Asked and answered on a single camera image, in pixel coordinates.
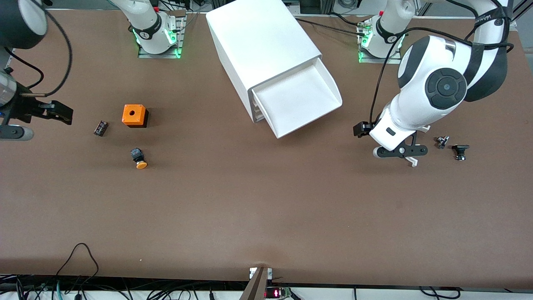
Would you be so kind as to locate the small grey metal part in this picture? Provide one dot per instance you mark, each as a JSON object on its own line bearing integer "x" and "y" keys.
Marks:
{"x": 442, "y": 141}

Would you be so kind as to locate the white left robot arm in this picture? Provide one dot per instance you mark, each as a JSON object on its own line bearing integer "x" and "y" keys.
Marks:
{"x": 433, "y": 71}

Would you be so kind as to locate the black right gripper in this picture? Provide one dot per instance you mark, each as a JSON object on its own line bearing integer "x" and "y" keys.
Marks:
{"x": 26, "y": 109}

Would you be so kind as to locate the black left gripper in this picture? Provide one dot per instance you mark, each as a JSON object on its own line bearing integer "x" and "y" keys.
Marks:
{"x": 361, "y": 128}

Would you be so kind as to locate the orange box with hole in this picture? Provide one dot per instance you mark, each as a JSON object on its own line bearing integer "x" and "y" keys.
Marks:
{"x": 133, "y": 114}

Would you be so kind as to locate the white plastic drawer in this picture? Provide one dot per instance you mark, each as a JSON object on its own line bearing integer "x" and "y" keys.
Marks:
{"x": 259, "y": 113}
{"x": 295, "y": 100}
{"x": 257, "y": 107}
{"x": 260, "y": 118}

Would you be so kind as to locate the circuit board with red LED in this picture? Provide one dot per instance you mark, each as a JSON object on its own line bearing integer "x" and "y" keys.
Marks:
{"x": 277, "y": 293}

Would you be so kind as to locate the orange push button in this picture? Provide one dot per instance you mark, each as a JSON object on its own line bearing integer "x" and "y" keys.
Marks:
{"x": 141, "y": 165}

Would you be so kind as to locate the white drawer cabinet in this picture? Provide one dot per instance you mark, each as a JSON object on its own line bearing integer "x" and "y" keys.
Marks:
{"x": 258, "y": 41}

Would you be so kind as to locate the white curved plastic arc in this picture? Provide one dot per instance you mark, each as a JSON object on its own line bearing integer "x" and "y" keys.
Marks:
{"x": 413, "y": 162}

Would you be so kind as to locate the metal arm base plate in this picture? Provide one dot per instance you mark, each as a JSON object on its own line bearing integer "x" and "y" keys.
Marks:
{"x": 180, "y": 41}
{"x": 374, "y": 60}

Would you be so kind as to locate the small black terminal block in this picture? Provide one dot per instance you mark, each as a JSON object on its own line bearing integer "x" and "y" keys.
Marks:
{"x": 100, "y": 128}

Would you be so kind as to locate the small black plastic part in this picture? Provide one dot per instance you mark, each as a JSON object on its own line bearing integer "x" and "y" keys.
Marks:
{"x": 460, "y": 148}

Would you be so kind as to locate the grey camera mount bar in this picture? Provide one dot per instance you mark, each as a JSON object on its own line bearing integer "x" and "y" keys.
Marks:
{"x": 256, "y": 285}

